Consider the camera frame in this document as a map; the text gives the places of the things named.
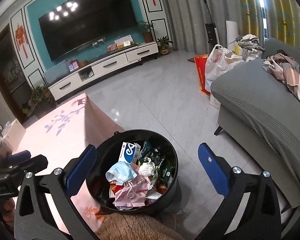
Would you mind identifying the white blue medicine box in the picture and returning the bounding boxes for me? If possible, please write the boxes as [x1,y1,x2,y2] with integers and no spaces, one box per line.
[118,142,140,164]

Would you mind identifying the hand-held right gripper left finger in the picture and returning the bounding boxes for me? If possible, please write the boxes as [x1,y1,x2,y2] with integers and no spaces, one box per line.
[14,144,98,240]

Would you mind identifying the person's left hand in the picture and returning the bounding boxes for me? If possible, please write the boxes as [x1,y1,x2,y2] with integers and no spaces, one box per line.
[2,197,17,227]

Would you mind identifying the grey sofa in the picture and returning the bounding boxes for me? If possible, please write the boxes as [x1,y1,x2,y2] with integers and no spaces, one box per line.
[210,38,300,209]

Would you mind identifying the small potted plant yellow pot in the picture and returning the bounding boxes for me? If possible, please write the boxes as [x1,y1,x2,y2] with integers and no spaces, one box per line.
[156,36,174,55]

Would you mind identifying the black round trash bin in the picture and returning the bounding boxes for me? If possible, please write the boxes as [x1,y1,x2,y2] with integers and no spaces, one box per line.
[86,129,182,215]

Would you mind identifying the large black television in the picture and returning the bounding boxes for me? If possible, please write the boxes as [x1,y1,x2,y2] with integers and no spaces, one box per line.
[38,0,138,62]

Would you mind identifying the pink plastic wrapper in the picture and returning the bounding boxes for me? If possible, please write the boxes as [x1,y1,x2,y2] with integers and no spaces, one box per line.
[112,175,152,209]

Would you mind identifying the white desk calendar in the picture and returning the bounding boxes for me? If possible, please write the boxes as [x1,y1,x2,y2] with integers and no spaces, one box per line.
[114,35,134,49]

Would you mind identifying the black upright floor cleaner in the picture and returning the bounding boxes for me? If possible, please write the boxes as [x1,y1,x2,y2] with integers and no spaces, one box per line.
[196,0,218,50]

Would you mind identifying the yellow patterned curtain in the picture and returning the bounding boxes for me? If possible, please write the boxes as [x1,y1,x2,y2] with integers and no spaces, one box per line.
[236,0,300,45]

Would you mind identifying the beige clothes on sofa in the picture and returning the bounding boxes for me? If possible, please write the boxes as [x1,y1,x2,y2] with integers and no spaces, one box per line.
[262,53,300,110]

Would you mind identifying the potted plants in wooden crate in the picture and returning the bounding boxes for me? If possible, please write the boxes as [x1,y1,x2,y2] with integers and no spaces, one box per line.
[21,84,57,117]

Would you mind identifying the white flat panel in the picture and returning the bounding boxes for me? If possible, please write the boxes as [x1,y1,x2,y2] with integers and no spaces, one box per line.
[225,20,239,45]

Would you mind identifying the orange shopping bag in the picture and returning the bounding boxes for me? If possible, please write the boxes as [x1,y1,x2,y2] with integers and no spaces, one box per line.
[194,54,215,96]

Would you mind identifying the white plastic bag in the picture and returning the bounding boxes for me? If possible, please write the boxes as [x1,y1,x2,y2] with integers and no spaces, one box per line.
[139,161,156,177]

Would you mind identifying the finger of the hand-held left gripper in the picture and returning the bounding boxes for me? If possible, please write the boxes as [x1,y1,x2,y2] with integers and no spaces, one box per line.
[6,150,32,167]
[25,154,48,175]

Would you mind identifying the light blue face mask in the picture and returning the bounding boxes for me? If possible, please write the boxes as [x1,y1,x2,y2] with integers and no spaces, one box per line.
[106,162,138,182]

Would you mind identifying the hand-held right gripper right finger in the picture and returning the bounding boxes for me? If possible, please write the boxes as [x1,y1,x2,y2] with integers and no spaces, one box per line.
[198,142,282,240]

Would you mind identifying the red packet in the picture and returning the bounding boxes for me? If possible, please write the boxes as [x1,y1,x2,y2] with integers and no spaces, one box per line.
[109,181,124,193]

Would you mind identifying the white television cabinet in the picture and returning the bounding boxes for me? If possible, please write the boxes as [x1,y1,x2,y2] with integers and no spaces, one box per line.
[48,41,158,100]

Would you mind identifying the pile of grey clothes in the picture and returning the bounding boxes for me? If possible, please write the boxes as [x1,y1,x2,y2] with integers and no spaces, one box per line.
[234,34,265,60]

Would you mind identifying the translucent blue storage bin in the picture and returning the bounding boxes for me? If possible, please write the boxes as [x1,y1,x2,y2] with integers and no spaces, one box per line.
[44,66,70,85]

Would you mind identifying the white cardboard box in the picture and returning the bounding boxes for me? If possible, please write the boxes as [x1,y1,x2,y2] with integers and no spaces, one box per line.
[1,119,27,150]
[209,92,221,110]

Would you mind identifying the large white shopping bag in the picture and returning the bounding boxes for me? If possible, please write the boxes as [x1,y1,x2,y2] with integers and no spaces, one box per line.
[205,44,244,90]

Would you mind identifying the brown fleece clothing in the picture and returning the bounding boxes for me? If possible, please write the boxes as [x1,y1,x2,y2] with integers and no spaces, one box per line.
[95,212,185,240]

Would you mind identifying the tall potted plant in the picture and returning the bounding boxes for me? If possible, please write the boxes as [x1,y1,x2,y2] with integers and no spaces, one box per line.
[136,21,155,43]

